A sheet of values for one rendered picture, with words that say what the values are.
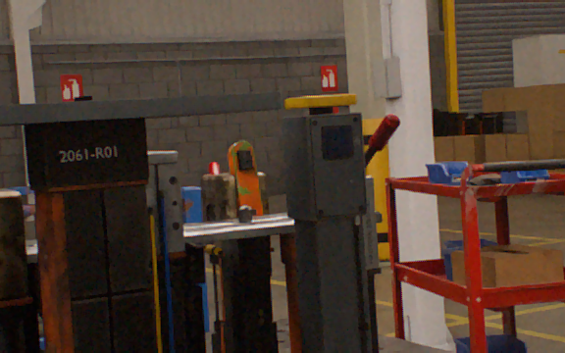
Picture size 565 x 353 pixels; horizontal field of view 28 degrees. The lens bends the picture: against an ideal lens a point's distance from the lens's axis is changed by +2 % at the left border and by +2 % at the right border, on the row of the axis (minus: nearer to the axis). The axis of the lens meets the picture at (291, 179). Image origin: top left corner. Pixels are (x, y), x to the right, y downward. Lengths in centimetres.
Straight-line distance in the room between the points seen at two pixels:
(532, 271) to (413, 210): 184
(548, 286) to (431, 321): 195
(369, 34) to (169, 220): 727
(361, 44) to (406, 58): 324
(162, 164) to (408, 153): 406
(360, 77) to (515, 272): 518
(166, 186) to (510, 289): 229
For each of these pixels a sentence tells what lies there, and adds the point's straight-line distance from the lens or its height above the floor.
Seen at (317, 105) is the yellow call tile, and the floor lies 115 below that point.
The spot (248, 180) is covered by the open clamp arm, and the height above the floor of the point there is 105.
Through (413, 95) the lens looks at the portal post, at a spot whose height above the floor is 121.
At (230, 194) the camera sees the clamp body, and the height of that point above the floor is 103.
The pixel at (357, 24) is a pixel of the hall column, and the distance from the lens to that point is 859.
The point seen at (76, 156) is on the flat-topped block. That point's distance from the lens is 109.
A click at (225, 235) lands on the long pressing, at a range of 145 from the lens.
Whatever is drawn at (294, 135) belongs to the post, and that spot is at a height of 112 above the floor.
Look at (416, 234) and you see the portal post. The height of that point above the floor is 56.
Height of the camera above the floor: 114
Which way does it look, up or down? 3 degrees down
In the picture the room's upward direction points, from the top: 4 degrees counter-clockwise
